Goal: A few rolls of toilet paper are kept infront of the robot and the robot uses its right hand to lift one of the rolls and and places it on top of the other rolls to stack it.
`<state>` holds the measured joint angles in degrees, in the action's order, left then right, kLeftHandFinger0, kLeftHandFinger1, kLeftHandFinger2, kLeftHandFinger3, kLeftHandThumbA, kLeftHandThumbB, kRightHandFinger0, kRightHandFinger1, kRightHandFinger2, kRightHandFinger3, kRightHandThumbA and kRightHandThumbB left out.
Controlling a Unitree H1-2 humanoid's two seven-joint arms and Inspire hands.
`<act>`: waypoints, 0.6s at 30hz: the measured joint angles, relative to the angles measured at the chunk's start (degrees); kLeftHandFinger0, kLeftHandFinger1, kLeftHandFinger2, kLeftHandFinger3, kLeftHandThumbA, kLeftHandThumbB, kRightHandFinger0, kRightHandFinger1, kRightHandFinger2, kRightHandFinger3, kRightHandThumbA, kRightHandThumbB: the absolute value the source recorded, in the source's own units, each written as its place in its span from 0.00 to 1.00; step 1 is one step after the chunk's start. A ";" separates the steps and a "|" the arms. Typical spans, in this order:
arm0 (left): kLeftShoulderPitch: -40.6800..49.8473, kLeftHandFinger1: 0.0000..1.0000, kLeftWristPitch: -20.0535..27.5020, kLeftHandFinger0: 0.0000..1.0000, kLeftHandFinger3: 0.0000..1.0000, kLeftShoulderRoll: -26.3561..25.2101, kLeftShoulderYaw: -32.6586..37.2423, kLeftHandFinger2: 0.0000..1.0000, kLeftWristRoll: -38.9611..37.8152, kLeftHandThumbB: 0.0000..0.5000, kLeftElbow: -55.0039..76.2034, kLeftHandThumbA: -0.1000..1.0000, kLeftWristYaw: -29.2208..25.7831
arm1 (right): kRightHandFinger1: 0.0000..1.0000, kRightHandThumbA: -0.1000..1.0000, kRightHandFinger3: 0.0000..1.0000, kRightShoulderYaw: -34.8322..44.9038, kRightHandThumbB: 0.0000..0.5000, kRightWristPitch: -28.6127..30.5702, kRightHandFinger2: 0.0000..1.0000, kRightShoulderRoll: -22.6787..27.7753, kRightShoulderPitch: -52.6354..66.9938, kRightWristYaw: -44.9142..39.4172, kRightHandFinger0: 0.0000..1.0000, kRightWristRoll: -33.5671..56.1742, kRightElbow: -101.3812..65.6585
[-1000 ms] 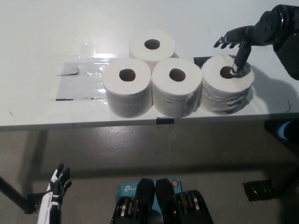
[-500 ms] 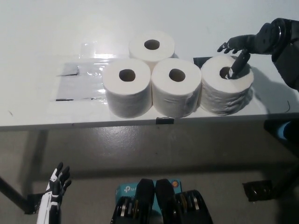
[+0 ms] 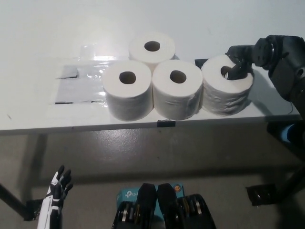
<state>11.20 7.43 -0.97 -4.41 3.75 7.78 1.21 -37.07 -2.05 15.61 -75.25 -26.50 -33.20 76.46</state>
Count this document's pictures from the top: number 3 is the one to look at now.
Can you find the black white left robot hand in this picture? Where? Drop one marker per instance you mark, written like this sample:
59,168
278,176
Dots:
51,202

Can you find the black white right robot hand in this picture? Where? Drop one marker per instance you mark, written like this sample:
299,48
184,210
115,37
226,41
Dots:
243,55

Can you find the white toilet paper roll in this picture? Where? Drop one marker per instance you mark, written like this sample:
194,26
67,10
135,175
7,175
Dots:
224,97
140,52
126,101
174,100

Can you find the black slanted table leg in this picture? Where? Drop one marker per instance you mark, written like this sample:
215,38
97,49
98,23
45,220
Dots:
12,198
293,183

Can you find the teal router box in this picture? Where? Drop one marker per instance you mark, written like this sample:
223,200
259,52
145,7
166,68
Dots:
126,194

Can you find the small black tape piece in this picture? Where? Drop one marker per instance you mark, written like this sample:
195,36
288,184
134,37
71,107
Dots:
166,123

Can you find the clear plastic sheet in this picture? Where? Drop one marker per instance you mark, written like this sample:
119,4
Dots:
76,89

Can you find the black bracket with blue part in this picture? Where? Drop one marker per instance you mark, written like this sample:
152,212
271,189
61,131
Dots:
276,131

